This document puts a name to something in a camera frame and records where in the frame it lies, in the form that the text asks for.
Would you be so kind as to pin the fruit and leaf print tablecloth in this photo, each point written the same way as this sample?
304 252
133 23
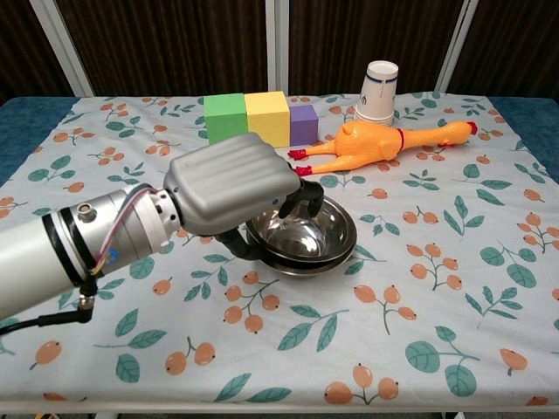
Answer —
349 349

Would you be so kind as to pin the green foam cube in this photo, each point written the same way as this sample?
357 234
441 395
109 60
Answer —
225 118

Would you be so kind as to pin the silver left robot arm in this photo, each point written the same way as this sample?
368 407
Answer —
43 249

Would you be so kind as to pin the orange rubber chicken toy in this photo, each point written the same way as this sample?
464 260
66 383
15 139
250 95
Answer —
367 144

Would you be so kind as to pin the small purple foam cube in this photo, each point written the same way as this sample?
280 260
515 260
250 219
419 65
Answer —
304 126

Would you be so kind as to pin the yellow foam cube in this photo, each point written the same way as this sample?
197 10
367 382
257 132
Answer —
271 118

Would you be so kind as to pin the dark brown corrugated panel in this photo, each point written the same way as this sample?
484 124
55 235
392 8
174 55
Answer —
515 43
349 35
22 43
174 43

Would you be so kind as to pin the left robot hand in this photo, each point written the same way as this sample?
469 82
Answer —
227 183

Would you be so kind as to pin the white frame post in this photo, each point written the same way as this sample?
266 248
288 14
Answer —
277 43
456 43
61 48

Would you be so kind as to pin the white paper cup stack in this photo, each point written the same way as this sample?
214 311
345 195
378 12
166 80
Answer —
377 96

